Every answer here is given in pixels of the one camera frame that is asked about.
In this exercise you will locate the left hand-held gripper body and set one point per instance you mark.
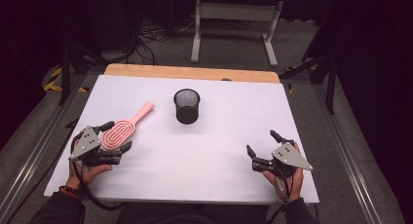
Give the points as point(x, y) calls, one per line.
point(87, 142)

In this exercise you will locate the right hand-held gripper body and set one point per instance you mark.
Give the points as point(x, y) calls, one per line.
point(289, 157)

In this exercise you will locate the pink hairbrush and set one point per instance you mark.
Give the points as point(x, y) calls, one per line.
point(118, 134)

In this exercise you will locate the black mesh pen cup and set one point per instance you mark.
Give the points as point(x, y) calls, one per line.
point(186, 112)

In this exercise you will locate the person's right hand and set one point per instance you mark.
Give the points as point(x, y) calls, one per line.
point(298, 181)

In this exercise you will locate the person's left hand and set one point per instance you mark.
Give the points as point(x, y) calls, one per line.
point(89, 172)

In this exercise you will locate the white table sheet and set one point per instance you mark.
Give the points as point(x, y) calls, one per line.
point(195, 159)

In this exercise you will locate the black tripod stand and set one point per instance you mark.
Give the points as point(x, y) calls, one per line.
point(324, 71)
point(69, 68)

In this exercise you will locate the yellow black hazard tape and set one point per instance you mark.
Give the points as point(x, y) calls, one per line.
point(53, 79)

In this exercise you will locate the aluminium floor rail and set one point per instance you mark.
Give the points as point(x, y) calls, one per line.
point(349, 159)
point(35, 152)

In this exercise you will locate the grey metal table frame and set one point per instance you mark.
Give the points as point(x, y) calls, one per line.
point(235, 13)

